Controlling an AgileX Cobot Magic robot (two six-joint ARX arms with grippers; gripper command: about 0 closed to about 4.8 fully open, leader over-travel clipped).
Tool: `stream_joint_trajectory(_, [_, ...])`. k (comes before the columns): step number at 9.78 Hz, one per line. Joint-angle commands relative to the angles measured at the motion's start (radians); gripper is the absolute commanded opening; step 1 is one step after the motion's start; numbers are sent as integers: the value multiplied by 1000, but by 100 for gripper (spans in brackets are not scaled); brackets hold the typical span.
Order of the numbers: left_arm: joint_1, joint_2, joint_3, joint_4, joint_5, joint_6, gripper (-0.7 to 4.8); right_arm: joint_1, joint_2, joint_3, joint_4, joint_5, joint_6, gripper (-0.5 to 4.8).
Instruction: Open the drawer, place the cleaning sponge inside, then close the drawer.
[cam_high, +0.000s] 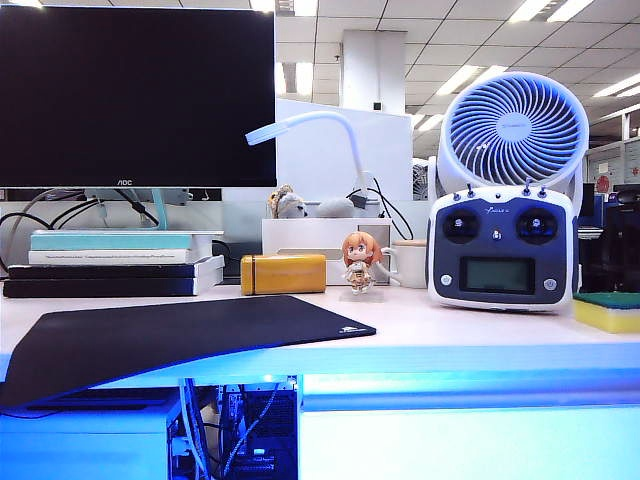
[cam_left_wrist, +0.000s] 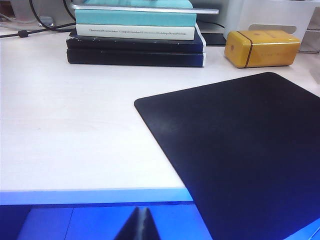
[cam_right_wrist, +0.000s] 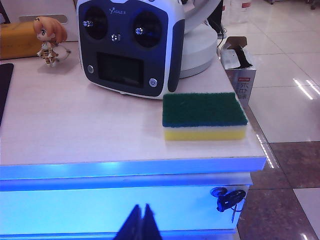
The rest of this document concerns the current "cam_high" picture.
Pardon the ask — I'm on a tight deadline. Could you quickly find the beige plush toy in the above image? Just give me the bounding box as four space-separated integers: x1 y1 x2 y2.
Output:
267 183 309 220

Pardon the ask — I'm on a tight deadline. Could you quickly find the orange-haired anime figurine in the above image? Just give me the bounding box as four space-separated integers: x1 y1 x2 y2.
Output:
339 231 386 301

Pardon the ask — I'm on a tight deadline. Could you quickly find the silver teal monitor stand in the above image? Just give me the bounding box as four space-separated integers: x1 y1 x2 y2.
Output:
29 187 225 236

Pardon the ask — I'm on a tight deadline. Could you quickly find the black mouse pad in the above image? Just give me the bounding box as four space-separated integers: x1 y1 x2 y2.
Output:
0 294 377 409

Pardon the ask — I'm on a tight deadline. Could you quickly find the white under-desk cabinet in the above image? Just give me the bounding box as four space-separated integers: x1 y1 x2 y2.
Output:
0 387 184 480

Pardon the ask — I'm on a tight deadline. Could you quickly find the black monitor cable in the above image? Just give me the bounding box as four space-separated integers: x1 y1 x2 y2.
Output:
49 188 161 229

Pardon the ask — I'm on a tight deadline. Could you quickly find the grey soft plush item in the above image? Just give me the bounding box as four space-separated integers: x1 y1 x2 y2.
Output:
312 197 357 219

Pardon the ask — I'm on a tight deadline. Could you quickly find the white navy RC transmitter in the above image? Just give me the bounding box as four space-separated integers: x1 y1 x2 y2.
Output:
427 182 581 315

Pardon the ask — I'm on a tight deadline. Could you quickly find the white mug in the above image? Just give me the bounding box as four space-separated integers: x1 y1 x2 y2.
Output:
382 239 430 290

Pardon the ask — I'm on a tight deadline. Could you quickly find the black lamp power cable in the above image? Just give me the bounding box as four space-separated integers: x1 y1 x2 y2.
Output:
364 177 415 241

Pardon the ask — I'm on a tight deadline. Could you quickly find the black AOC computer monitor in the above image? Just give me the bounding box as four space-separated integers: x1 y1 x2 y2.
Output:
0 5 278 189

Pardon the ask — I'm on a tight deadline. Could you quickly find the grey monitor cable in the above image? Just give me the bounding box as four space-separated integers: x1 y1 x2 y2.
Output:
0 188 89 274

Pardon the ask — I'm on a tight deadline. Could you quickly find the black computer tower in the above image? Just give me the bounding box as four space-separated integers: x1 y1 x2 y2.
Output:
167 374 301 480

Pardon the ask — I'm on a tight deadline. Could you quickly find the white cover book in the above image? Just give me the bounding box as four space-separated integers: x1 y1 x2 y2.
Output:
28 248 214 266

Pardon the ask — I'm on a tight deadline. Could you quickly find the small white background fan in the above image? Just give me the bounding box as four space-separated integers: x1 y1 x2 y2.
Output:
412 156 440 201

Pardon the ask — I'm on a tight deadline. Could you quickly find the white desk drawer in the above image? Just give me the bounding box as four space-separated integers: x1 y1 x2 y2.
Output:
299 372 640 480

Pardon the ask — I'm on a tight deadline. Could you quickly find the black office chair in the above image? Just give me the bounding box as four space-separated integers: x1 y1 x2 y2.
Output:
579 183 640 294

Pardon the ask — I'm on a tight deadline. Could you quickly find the yellow rectangular case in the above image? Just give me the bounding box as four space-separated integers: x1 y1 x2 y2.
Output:
240 253 328 296

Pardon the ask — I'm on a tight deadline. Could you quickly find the yellow green cleaning sponge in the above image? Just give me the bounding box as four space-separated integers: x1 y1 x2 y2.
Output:
572 291 640 335

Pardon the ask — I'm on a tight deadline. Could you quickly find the white gooseneck desk lamp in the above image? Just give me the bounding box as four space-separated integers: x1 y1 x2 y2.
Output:
244 110 381 217

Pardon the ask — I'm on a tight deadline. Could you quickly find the white desktop organizer box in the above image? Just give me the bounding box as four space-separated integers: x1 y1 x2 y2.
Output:
261 216 394 287

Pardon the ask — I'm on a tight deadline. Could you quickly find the white cable bundle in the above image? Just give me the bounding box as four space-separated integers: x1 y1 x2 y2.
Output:
178 377 211 480

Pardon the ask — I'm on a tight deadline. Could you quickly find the teal cover book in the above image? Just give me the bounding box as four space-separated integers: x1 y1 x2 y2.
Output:
29 232 214 251

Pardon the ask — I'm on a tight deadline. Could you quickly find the white partition panel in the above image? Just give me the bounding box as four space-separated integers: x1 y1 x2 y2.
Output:
276 98 414 201

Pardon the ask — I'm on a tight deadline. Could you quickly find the white round desk fan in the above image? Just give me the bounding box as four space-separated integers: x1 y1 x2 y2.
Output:
433 71 591 221

